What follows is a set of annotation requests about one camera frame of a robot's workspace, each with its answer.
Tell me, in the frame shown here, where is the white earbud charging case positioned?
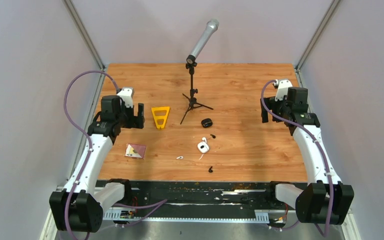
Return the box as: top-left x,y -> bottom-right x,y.
197,141 -> 210,154

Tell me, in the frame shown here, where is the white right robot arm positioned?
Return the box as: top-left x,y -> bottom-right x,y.
260,87 -> 355,225

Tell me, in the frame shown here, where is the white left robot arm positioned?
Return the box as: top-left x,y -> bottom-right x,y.
49,95 -> 145,233

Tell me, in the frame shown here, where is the black earbud charging case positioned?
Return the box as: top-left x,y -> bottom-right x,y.
201,118 -> 213,128

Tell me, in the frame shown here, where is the yellow triangular plastic piece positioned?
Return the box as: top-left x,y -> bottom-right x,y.
151,106 -> 171,130

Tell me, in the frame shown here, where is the small pink card packet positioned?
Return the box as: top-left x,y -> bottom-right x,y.
124,143 -> 147,159

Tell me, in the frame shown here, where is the black tripod mic stand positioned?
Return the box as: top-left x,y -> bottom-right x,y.
180,59 -> 213,124

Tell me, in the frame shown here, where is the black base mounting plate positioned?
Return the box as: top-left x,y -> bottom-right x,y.
94,180 -> 301,220

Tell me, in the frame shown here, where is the silver microphone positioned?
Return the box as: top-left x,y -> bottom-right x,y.
186,18 -> 220,65

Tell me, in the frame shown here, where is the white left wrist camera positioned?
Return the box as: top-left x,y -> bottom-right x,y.
116,87 -> 135,109

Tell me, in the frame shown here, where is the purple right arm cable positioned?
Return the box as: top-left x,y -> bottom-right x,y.
260,79 -> 335,238

